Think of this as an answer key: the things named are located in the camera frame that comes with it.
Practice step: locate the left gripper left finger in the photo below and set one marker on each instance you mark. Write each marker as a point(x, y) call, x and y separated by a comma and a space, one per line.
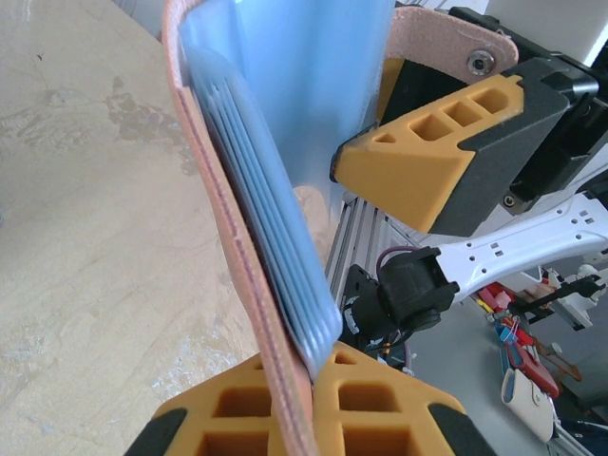
point(214, 413)

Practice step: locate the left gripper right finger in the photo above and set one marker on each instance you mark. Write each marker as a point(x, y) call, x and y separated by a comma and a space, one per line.
point(380, 408)

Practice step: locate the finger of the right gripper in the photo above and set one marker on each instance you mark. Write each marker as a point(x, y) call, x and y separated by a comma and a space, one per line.
point(418, 90)
point(427, 176)

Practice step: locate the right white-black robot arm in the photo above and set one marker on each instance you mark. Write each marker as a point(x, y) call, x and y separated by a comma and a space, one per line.
point(522, 242)

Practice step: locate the white snap pouch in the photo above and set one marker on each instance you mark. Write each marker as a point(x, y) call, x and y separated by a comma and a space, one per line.
point(527, 404)

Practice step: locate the red pouch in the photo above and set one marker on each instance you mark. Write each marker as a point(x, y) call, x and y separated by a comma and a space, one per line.
point(534, 366)

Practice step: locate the aluminium rail frame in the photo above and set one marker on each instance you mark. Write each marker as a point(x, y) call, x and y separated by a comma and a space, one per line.
point(361, 223)

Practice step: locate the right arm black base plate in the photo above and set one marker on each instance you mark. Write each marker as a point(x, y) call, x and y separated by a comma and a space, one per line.
point(356, 294)

